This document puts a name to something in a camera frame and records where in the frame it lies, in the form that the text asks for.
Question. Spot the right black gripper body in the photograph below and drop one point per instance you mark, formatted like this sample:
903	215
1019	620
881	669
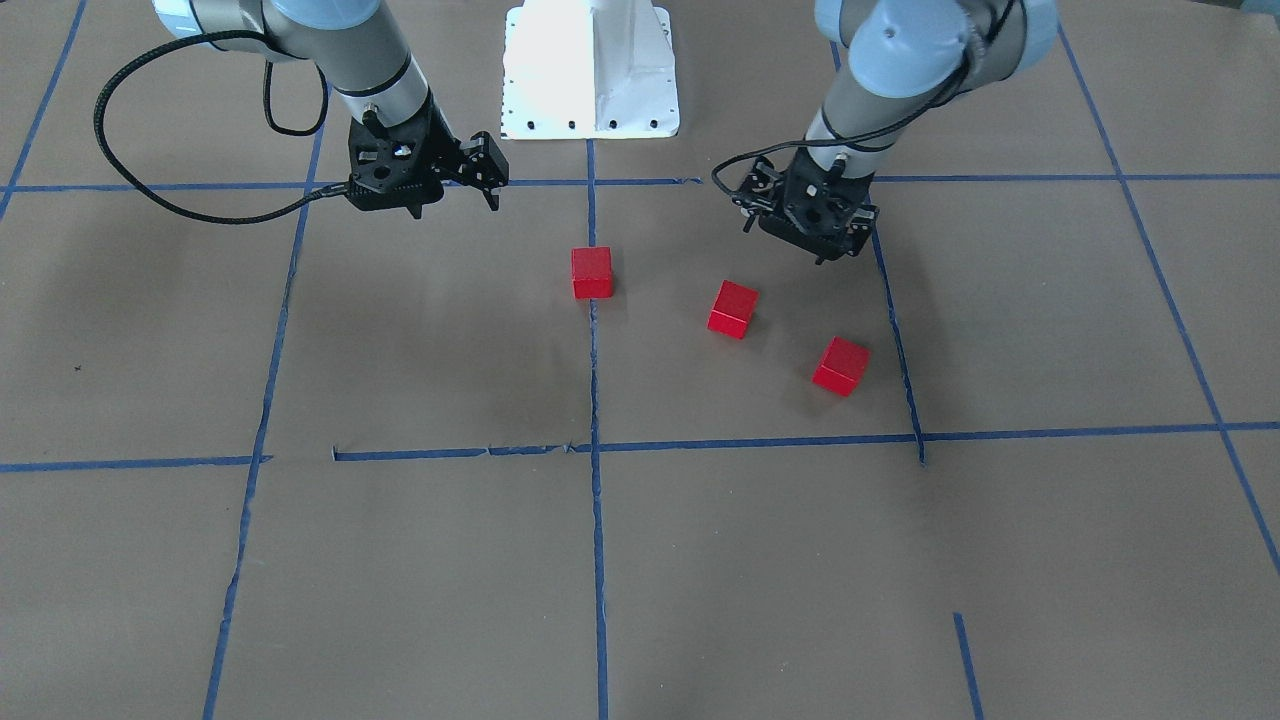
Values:
447	149

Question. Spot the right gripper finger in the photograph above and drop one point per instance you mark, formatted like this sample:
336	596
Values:
484	167

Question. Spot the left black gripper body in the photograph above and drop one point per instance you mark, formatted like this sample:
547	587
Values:
858	197

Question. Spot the red block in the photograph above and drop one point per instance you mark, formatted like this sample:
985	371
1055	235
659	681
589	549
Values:
592	276
841	366
732	310

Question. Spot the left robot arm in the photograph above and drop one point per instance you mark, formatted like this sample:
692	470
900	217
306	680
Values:
902	59

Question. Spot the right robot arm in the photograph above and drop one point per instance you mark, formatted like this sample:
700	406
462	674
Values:
358	45

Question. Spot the white pedestal column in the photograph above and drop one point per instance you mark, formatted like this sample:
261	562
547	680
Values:
575	70

